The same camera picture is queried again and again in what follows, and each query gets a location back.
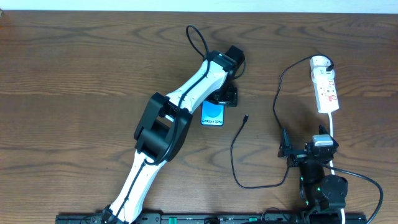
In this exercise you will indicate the blue screen Galaxy smartphone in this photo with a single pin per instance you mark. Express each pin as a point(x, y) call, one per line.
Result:
point(211, 114)

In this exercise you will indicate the white power strip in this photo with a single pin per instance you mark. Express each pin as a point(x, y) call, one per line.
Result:
point(325, 90)

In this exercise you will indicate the white USB charger adapter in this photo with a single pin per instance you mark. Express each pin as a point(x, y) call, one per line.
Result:
point(321, 61)

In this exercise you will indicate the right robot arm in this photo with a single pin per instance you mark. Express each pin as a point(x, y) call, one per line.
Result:
point(324, 194)

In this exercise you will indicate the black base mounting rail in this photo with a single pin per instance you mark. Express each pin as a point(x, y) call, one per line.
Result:
point(156, 218)

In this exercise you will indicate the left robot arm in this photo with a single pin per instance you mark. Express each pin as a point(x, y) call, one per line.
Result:
point(164, 125)

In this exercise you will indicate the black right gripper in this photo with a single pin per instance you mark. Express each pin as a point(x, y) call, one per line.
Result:
point(298, 155)

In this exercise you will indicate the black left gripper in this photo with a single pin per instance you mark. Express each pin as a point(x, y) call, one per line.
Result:
point(227, 98)

